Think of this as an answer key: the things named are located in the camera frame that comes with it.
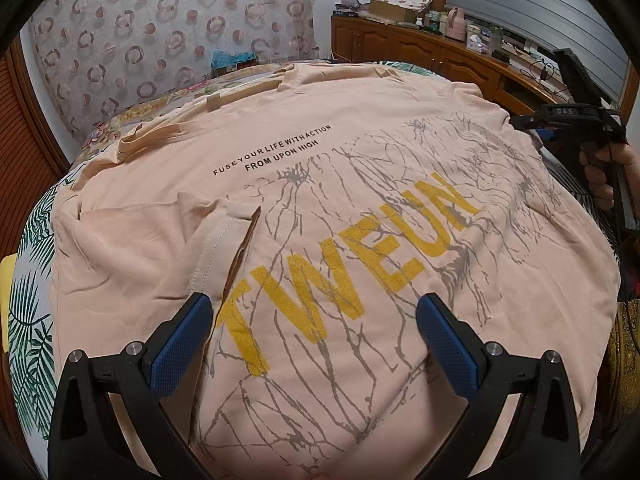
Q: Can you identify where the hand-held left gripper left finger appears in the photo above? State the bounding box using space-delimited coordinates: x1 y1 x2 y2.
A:
47 292 216 480

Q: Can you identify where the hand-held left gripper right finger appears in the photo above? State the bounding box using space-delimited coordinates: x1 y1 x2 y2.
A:
416 292 583 480

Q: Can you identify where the peach printed t-shirt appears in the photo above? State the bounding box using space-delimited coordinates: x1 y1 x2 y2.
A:
50 60 621 480

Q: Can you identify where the person's right hand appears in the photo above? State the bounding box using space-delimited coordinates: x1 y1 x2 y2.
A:
579 142 640 212

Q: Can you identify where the grey window blind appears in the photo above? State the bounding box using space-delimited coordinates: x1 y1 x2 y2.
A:
447 0 632 103

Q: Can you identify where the pink kettle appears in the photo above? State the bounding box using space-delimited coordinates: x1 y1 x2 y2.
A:
446 6 466 39

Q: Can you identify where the leaf print blanket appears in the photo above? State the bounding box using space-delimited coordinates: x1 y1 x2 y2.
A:
7 59 441 466

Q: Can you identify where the wooden cabinet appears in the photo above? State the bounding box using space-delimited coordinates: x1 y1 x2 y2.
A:
330 14 566 111

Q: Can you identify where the cardboard box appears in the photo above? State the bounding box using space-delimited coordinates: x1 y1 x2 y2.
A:
369 0 426 24

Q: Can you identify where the patterned rug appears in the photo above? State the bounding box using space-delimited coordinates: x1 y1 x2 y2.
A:
607 300 640 423

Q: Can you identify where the yellow plush toy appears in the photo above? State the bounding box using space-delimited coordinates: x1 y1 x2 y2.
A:
0 255 18 352

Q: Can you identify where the floral bedsheet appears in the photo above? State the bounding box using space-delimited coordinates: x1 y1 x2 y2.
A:
75 62 301 161

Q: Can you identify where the wooden louvre door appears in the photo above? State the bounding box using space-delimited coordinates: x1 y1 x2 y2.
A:
0 37 71 263

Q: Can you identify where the teal cloth bundle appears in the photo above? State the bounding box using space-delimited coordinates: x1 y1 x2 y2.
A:
211 49 259 72

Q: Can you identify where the circle pattern curtain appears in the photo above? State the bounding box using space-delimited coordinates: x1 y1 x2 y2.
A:
27 0 321 136

